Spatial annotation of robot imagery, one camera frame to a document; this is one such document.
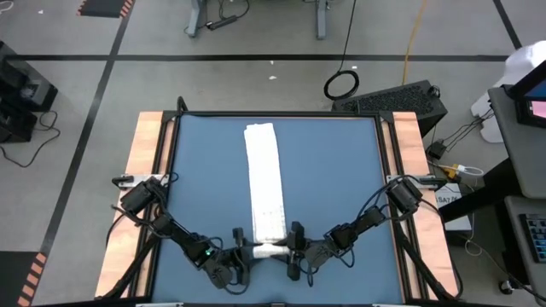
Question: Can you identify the grey side cart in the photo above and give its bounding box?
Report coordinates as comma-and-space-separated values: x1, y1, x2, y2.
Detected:
504, 195, 546, 299

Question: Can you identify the blue table mat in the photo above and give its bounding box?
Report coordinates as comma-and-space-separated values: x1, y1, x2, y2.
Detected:
151, 114, 405, 304

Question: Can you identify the black power adapter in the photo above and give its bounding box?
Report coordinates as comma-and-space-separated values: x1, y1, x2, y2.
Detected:
426, 141, 448, 161

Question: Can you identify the black monitor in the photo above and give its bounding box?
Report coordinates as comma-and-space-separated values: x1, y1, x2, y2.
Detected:
509, 61, 546, 129

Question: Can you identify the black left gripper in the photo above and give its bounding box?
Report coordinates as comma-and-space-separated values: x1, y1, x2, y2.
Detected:
208, 228, 262, 291

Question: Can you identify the grey desk leg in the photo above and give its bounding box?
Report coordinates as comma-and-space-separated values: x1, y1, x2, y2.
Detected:
184, 0, 210, 38
314, 0, 329, 41

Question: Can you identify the grey desk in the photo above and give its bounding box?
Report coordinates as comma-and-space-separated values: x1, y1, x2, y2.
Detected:
488, 84, 546, 200

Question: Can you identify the black equipment stack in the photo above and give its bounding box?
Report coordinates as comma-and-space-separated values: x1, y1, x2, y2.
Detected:
0, 40, 60, 144

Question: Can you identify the white labelled box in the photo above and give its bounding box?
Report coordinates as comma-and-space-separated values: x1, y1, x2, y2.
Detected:
434, 182, 473, 234

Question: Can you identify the black adapter cable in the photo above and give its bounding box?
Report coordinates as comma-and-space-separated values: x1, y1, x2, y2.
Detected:
443, 113, 491, 146

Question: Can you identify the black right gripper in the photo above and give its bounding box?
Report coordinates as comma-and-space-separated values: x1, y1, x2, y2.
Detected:
272, 221, 343, 281

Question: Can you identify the black power strip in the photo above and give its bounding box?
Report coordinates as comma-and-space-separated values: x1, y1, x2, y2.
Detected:
206, 14, 239, 31

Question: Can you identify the black desk base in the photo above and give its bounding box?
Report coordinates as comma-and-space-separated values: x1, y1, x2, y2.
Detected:
439, 157, 513, 223

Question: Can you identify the orange-yellow hanging cable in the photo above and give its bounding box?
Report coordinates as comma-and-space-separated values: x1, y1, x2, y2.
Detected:
402, 0, 429, 85

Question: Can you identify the black orange striped mat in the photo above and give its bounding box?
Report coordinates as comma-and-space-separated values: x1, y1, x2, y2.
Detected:
0, 250, 49, 307
77, 0, 137, 19

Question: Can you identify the black computer tower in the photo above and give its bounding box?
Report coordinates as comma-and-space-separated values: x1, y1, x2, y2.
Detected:
331, 79, 449, 138

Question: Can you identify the white checked towel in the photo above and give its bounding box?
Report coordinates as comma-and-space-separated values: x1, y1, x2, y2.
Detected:
243, 122, 292, 259

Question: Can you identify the black hanging cable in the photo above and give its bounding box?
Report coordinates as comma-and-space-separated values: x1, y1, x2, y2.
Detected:
322, 0, 361, 101

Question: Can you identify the blue keypad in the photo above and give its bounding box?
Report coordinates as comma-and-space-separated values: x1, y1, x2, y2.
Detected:
519, 212, 546, 264

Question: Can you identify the black floor cable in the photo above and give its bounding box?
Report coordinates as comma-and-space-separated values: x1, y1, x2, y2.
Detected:
0, 109, 61, 168

